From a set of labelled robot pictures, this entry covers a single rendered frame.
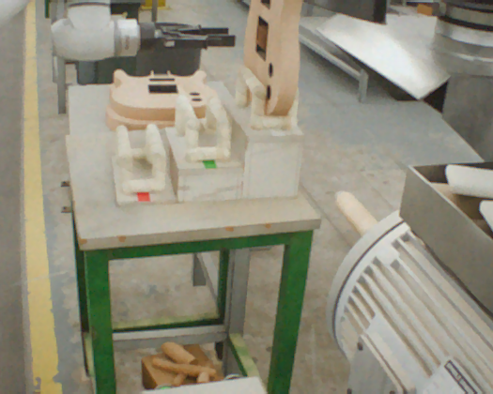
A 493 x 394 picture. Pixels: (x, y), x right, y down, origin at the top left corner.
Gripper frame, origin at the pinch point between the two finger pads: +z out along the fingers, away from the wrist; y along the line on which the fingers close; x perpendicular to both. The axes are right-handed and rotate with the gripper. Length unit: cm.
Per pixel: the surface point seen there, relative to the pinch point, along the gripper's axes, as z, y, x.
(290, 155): 16.1, 14.5, -26.2
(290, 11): 12.4, 15.1, 10.1
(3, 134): -85, -266, -131
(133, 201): -22.0, 14.1, -36.9
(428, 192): -2, 107, 12
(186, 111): -8.2, 4.1, -18.0
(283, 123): 14.2, 12.0, -18.7
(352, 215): 3, 81, -5
